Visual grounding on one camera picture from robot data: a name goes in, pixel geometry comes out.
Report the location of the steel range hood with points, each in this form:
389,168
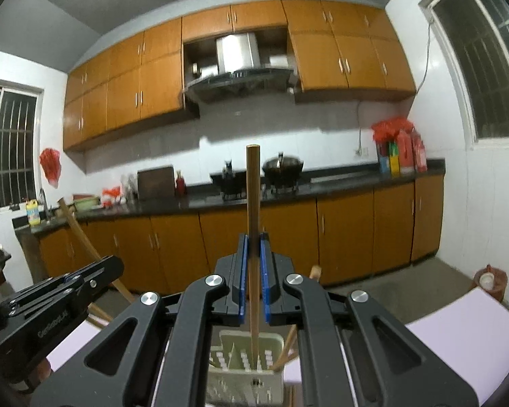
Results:
237,55

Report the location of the hanging red plastic bag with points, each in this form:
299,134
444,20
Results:
51,167

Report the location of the yellow detergent bottle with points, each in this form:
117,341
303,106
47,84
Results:
33,214

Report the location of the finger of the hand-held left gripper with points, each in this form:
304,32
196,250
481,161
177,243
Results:
97,285
102,265

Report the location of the black gas stove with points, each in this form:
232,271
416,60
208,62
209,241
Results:
280,193

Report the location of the red bottle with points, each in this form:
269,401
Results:
180,184

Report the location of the large red plastic bag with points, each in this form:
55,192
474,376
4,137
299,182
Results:
390,129

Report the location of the black kitchen countertop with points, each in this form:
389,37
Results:
343,180

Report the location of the dark wooden cutting board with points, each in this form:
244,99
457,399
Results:
155,183

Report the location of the clear plastic bag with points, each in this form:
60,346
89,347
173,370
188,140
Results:
130,186

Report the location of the wooden base cabinets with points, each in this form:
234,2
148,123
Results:
348,233

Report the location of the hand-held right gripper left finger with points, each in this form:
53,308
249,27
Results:
244,271

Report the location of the blue box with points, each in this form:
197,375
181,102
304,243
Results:
384,164

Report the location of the person's left hand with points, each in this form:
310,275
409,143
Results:
42,371

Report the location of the red box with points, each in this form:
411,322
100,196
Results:
404,152
420,154

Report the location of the barred window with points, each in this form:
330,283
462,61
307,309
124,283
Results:
8,148
483,51

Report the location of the yellow box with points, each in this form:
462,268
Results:
395,164

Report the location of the green perforated chopstick holder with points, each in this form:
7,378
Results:
233,386

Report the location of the brown jar with white lid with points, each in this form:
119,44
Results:
490,284

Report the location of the black pot with lid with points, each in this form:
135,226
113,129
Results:
282,169

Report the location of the small red plastic bag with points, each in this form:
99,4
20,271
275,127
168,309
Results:
111,197

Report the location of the wooden wall cabinets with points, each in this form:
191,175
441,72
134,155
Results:
152,72

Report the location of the metal faucet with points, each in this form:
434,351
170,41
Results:
46,203

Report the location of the green basin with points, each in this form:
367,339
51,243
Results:
86,203

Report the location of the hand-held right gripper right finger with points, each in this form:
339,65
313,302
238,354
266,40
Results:
266,280

